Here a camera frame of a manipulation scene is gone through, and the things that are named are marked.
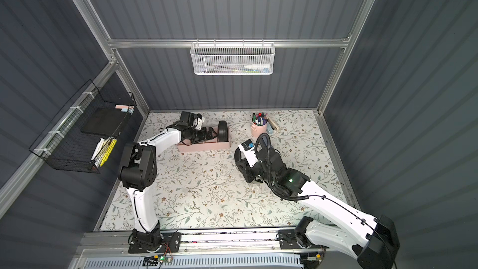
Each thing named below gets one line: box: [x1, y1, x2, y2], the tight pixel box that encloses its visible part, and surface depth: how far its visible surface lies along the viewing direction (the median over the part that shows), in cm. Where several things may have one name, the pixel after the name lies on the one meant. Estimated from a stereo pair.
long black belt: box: [217, 120, 229, 142], surface depth 98 cm
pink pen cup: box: [250, 112, 269, 138], surface depth 101 cm
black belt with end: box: [234, 146, 258, 184], surface depth 66 cm
